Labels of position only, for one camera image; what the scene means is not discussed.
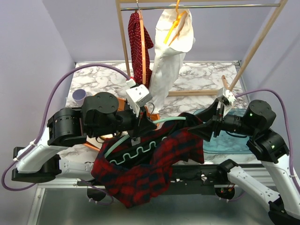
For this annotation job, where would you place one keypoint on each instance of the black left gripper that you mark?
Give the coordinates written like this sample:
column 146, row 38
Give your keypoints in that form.
column 140, row 126

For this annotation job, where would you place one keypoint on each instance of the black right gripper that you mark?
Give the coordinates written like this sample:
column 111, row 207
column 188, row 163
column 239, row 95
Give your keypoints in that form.
column 205, row 131

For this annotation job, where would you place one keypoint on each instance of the red plaid skirt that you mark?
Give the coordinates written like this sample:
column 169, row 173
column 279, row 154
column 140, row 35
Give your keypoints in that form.
column 136, row 184

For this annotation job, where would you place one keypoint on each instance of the white skirt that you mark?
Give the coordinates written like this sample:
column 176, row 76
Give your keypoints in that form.
column 169, row 59

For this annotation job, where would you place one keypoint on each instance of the yellow plastic hanger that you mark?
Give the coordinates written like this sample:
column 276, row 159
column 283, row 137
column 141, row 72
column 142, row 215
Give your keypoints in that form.
column 175, row 24

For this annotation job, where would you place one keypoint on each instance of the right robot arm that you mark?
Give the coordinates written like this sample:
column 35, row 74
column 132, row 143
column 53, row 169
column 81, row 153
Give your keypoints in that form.
column 283, row 205

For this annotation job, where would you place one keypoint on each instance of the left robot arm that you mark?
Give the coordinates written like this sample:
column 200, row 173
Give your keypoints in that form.
column 68, row 127

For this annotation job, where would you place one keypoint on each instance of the orange hanger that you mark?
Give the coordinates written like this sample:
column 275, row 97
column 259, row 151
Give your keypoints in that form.
column 143, row 48

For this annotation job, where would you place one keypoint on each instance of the blue transparent tray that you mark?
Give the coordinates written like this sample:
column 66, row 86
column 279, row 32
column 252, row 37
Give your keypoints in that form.
column 227, row 143

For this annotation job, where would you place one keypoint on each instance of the orange plastic bin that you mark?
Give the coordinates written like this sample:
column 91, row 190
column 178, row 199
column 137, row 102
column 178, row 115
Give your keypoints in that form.
column 96, row 144

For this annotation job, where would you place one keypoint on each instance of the wooden clothes rack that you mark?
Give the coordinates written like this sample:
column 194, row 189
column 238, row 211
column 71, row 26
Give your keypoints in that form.
column 278, row 9

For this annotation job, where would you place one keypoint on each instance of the lavender cup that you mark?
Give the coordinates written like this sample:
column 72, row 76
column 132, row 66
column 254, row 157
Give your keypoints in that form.
column 79, row 96

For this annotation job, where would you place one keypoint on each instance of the red polka dot garment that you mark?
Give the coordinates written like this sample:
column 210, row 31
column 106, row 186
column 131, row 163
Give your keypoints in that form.
column 134, row 33

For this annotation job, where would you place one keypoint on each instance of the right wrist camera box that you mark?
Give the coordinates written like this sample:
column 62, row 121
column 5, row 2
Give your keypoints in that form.
column 227, row 100

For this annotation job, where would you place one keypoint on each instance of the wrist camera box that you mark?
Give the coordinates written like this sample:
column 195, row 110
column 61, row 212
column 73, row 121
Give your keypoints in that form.
column 227, row 100
column 138, row 97

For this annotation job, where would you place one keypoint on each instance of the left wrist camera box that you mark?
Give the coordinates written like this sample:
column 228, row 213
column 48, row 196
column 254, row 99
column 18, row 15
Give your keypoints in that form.
column 138, row 97

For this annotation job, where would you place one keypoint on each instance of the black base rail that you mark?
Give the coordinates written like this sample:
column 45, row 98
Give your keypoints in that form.
column 203, row 179

